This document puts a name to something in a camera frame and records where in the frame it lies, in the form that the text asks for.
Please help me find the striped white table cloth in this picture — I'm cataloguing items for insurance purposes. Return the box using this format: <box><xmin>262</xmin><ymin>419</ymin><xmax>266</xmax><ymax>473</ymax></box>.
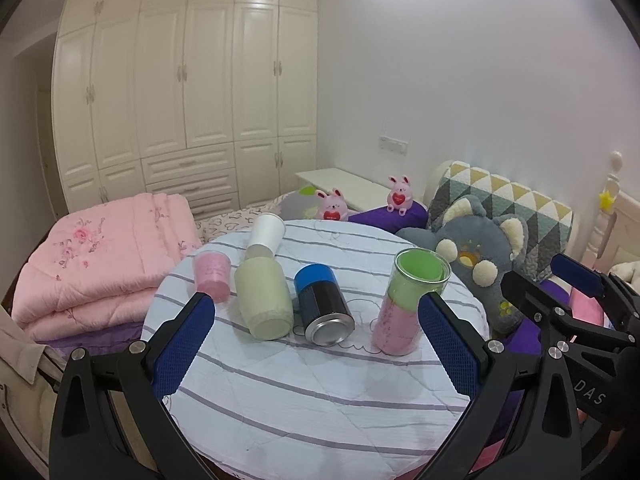
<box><xmin>140</xmin><ymin>218</ymin><xmax>494</xmax><ymax>480</ymax></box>

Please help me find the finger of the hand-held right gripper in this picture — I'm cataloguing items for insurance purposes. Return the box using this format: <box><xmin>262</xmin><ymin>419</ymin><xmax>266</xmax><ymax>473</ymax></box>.
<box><xmin>550</xmin><ymin>253</ymin><xmax>612</xmax><ymax>302</ymax></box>
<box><xmin>501</xmin><ymin>270</ymin><xmax>640</xmax><ymax>348</ymax></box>

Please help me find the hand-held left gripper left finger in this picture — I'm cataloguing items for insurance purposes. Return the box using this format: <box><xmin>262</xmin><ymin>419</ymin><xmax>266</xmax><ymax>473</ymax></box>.
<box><xmin>49</xmin><ymin>291</ymin><xmax>217</xmax><ymax>480</ymax></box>

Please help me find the small pink cup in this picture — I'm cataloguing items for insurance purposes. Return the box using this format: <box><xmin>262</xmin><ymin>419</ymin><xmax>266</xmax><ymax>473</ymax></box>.
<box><xmin>192</xmin><ymin>249</ymin><xmax>234</xmax><ymax>302</ymax></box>

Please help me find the purple pillow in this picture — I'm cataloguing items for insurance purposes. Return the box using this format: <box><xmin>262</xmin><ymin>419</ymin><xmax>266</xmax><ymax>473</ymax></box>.
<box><xmin>348</xmin><ymin>200</ymin><xmax>430</xmax><ymax>234</ymax></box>

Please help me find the grey bear plush toy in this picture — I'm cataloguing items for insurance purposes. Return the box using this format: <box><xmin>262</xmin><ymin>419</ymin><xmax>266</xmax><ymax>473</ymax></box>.
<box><xmin>397</xmin><ymin>195</ymin><xmax>532</xmax><ymax>339</ymax></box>

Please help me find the pale green cup white lid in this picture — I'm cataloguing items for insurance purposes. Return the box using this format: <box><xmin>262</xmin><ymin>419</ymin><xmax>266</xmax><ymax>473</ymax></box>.
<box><xmin>233</xmin><ymin>213</ymin><xmax>295</xmax><ymax>341</ymax></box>

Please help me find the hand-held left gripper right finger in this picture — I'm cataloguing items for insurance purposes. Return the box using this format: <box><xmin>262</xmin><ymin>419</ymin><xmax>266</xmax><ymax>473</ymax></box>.
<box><xmin>417</xmin><ymin>291</ymin><xmax>626</xmax><ymax>480</ymax></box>

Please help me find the heart print bed sheet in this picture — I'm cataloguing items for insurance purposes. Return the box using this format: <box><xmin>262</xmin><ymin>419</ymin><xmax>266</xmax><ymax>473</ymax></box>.
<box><xmin>193</xmin><ymin>204</ymin><xmax>282</xmax><ymax>247</ymax></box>

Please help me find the pink bunny plush toy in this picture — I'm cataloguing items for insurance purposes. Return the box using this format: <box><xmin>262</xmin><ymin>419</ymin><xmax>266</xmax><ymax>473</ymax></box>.
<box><xmin>312</xmin><ymin>188</ymin><xmax>350</xmax><ymax>222</ymax></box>
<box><xmin>385</xmin><ymin>175</ymin><xmax>414</xmax><ymax>214</ymax></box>

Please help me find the triangle pattern quilted cushion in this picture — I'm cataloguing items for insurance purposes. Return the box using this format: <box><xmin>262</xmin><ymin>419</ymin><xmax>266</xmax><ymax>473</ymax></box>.
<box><xmin>427</xmin><ymin>161</ymin><xmax>575</xmax><ymax>282</ymax></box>

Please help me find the blue and black metal can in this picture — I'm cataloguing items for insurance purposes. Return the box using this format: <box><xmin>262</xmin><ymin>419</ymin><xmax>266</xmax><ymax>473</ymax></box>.
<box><xmin>293</xmin><ymin>263</ymin><xmax>356</xmax><ymax>347</ymax></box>

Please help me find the beige garment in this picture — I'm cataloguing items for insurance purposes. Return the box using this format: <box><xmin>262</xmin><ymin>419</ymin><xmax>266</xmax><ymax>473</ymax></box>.
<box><xmin>0</xmin><ymin>316</ymin><xmax>67</xmax><ymax>463</ymax></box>

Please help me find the pink pillow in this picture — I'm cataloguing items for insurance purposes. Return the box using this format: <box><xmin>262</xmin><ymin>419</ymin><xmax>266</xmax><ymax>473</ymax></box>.
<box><xmin>567</xmin><ymin>287</ymin><xmax>608</xmax><ymax>328</ymax></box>

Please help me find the white bedside cabinet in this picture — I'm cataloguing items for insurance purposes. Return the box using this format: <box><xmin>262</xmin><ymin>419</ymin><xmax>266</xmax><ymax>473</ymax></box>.
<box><xmin>294</xmin><ymin>167</ymin><xmax>394</xmax><ymax>212</ymax></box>

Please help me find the cream white wardrobe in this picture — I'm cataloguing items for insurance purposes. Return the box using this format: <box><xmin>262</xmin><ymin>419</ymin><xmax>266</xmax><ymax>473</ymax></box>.
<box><xmin>52</xmin><ymin>0</ymin><xmax>321</xmax><ymax>217</ymax></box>

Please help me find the grey pillow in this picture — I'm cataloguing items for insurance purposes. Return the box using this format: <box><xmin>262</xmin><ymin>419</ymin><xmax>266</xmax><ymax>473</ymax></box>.
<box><xmin>279</xmin><ymin>187</ymin><xmax>327</xmax><ymax>221</ymax></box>

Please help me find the pink and green tall cup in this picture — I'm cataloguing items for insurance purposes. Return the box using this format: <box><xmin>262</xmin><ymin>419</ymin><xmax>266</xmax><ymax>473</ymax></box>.
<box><xmin>371</xmin><ymin>248</ymin><xmax>452</xmax><ymax>356</ymax></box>

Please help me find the folded pink floral quilt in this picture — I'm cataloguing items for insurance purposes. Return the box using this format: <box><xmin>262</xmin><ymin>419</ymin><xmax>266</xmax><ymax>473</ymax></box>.
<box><xmin>12</xmin><ymin>192</ymin><xmax>204</xmax><ymax>344</ymax></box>

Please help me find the purple blanket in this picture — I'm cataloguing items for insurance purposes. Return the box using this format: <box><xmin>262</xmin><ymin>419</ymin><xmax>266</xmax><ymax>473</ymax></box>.
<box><xmin>36</xmin><ymin>321</ymin><xmax>147</xmax><ymax>357</ymax></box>

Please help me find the cream wooden headboard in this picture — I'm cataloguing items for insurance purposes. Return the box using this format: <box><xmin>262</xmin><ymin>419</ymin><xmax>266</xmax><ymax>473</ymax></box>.
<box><xmin>586</xmin><ymin>151</ymin><xmax>640</xmax><ymax>273</ymax></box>

